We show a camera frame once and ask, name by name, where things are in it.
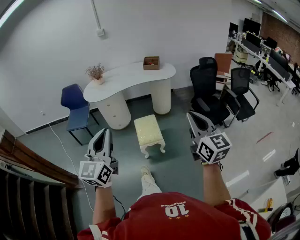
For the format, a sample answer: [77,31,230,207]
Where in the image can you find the white floor cable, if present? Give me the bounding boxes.
[48,123,94,213]

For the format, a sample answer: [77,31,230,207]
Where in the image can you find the white wall conduit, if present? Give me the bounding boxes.
[90,0,102,30]

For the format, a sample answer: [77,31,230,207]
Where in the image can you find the long ceiling light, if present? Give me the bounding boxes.
[0,0,25,30]

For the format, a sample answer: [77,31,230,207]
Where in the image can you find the white curved desk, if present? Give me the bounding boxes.
[83,61,176,131]

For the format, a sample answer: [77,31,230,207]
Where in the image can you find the person's beige trousers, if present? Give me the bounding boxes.
[137,173,163,201]

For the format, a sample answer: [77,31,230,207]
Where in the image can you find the ceiling light panel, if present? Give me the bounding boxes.
[271,9,289,23]

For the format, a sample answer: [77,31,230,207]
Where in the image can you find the white wrist strap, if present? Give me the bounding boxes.
[95,180,113,192]

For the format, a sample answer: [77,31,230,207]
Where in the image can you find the person's right forearm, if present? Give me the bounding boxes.
[202,163,232,207]

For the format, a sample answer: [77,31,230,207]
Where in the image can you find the cream upholstered stool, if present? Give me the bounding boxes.
[134,114,166,159]

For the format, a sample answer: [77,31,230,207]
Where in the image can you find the row of office desks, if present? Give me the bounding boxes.
[227,17,300,107]

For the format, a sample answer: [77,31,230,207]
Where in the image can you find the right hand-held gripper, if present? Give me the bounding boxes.
[186,111,233,165]

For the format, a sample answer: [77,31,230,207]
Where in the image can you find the person's red shirt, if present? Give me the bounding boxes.
[77,192,272,240]

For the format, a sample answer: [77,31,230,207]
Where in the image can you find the person's left forearm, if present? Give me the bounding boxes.
[92,186,117,225]

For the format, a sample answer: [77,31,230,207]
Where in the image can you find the brown wooden cabinet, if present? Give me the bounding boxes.
[214,53,233,92]

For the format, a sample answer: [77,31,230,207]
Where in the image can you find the dark wooden stair railing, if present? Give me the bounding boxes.
[0,128,82,240]

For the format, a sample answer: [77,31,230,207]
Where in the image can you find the blue padded chair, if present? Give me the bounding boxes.
[60,83,100,146]

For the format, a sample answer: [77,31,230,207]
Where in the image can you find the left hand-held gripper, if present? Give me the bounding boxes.
[79,127,119,188]

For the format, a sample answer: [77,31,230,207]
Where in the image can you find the black mesh office chair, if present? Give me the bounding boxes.
[225,67,260,122]

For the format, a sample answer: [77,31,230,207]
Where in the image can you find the brown wooden organizer box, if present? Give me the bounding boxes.
[142,56,160,71]

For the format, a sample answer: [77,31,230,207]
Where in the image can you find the tall black office chair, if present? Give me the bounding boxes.
[189,56,241,128]

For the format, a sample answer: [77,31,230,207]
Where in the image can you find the dried plant in pot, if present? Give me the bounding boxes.
[84,62,105,85]

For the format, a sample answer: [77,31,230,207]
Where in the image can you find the yellow tool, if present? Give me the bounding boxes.
[257,198,274,213]

